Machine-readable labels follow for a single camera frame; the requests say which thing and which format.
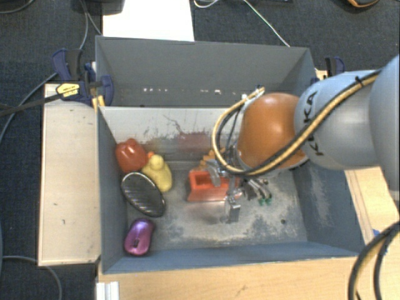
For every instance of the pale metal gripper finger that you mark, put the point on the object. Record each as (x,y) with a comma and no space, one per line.
(227,212)
(236,212)

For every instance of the small orange toy piece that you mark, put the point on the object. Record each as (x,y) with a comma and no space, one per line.
(208,159)

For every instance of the red-orange hollow rectangular block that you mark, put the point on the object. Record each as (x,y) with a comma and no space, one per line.
(203,187)

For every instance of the grey metal bin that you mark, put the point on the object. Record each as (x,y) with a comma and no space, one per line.
(200,230)

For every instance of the yellow rubber duck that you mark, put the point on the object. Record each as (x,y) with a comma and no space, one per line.
(159,173)

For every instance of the red-orange bear-shaped bottle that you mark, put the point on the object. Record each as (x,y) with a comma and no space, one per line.
(129,156)

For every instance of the purple computer mouse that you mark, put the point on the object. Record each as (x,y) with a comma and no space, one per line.
(139,237)

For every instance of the pale wood flat board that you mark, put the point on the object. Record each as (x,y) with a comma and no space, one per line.
(68,180)

